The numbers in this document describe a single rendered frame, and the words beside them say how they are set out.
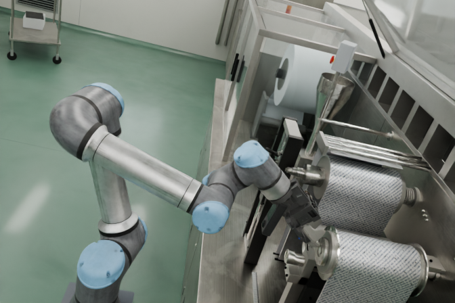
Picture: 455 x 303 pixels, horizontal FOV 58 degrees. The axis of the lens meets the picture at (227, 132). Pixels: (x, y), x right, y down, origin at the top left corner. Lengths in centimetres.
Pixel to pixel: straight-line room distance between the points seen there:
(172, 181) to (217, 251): 70
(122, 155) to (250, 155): 29
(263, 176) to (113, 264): 46
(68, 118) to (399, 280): 93
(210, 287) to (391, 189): 67
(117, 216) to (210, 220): 37
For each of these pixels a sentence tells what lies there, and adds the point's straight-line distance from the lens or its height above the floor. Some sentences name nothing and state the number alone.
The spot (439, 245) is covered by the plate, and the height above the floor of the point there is 132.
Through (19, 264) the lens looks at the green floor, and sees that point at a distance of 272.
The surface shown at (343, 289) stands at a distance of 122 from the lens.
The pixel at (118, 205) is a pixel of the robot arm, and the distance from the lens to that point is 120.
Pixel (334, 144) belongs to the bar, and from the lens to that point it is 133.
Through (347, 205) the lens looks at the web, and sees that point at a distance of 135.
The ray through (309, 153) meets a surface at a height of 118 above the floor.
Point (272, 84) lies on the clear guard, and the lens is 196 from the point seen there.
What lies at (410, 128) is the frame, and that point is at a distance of 163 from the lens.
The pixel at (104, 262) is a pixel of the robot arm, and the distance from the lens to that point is 116.
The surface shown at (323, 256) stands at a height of 126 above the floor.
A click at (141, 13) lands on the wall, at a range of 661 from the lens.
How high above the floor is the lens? 196
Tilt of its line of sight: 26 degrees down
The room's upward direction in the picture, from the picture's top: 16 degrees clockwise
